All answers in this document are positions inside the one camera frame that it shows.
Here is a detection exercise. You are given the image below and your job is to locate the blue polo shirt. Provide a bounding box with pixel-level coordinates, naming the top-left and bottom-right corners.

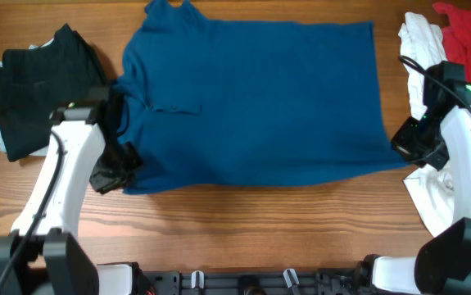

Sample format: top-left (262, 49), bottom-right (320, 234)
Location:
top-left (115, 1), bottom-right (405, 194)

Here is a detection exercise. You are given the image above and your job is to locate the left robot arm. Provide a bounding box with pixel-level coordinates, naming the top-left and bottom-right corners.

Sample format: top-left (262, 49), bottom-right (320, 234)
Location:
top-left (0, 86), bottom-right (150, 294)

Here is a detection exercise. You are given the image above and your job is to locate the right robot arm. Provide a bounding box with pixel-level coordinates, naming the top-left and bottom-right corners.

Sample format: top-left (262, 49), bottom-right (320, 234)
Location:
top-left (351, 56), bottom-right (471, 294)

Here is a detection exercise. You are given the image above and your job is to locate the white shirt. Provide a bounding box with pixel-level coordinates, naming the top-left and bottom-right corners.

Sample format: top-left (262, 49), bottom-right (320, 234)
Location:
top-left (398, 12), bottom-right (471, 237)

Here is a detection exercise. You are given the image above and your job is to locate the red shirt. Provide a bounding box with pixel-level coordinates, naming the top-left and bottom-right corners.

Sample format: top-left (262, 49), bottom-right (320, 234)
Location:
top-left (433, 2), bottom-right (471, 83)

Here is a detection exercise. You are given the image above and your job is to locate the black folded shirt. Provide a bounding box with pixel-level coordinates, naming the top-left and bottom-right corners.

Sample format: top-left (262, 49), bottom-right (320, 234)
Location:
top-left (0, 25), bottom-right (108, 161)

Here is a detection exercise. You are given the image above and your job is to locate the light blue folded shirt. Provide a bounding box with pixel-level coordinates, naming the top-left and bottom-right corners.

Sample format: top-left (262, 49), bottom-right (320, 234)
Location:
top-left (0, 38), bottom-right (54, 157)

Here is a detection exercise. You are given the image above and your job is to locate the left black cable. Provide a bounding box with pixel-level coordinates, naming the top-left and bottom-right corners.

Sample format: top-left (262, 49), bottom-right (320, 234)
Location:
top-left (0, 129), bottom-right (66, 295)

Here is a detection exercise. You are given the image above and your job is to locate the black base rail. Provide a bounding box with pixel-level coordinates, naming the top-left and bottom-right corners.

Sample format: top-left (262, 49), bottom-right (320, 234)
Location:
top-left (95, 261), bottom-right (383, 295)

